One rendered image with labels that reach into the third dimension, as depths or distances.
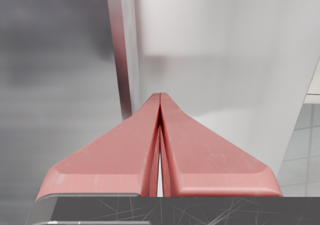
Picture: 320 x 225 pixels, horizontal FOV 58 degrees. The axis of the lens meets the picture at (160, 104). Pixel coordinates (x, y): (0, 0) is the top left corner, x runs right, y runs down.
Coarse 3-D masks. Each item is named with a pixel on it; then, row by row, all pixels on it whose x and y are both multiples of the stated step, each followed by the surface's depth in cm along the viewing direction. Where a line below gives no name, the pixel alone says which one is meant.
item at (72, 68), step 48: (0, 0) 12; (48, 0) 12; (96, 0) 12; (0, 48) 13; (48, 48) 13; (96, 48) 13; (0, 96) 15; (48, 96) 14; (96, 96) 14; (0, 144) 17; (48, 144) 16; (0, 192) 19
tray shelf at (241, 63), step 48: (144, 0) 12; (192, 0) 12; (240, 0) 12; (288, 0) 12; (144, 48) 13; (192, 48) 13; (240, 48) 13; (288, 48) 13; (144, 96) 15; (192, 96) 15; (240, 96) 15; (288, 96) 15; (240, 144) 17; (288, 144) 17
